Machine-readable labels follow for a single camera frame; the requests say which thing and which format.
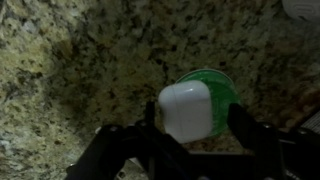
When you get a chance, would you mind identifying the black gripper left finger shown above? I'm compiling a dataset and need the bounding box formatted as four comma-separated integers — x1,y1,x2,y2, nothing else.
65,102,190,180

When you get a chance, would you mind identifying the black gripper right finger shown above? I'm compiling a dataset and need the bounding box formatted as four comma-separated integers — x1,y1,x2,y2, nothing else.
227,103,320,180

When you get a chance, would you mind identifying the green lid with white case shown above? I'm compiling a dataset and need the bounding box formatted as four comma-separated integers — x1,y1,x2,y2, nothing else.
158,69,241,143

